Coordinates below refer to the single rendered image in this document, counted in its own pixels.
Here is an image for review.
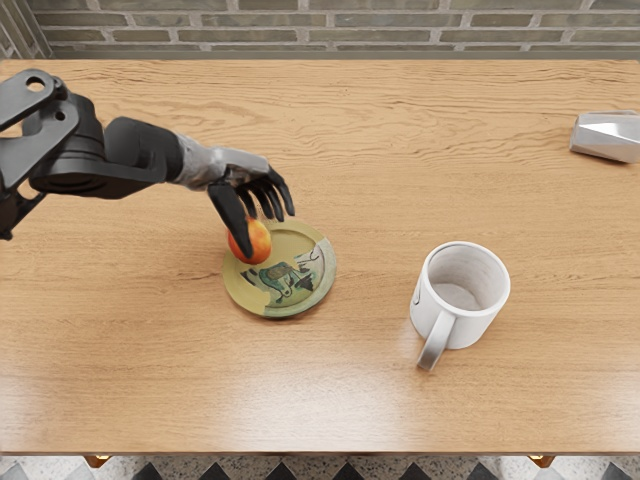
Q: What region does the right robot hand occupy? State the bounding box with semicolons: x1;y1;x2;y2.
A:
569;109;640;165

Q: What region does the orange-red round fruit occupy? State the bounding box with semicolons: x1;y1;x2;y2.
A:
227;215;273;266

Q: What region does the white ceramic mug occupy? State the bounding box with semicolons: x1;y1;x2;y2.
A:
409;240;512;372

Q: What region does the green plate with printed pattern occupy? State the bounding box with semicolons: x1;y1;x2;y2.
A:
221;219;338;320

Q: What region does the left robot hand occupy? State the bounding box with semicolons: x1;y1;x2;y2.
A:
174;130;296;260

